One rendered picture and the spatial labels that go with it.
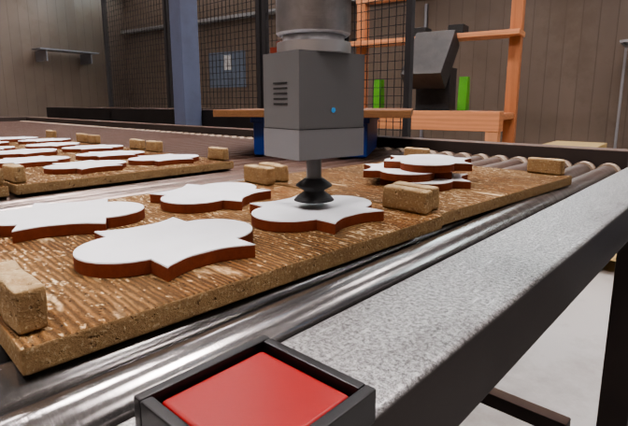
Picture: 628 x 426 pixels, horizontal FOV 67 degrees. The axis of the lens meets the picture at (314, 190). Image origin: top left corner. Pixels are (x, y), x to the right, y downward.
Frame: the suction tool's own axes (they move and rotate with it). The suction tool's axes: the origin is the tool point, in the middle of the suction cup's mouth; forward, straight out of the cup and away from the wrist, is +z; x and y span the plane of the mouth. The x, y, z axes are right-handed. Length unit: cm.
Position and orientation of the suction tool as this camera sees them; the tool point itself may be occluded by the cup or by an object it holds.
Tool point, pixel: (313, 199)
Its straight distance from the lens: 51.1
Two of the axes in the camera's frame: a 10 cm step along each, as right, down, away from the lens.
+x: 6.1, 1.4, -7.8
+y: -7.9, 1.1, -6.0
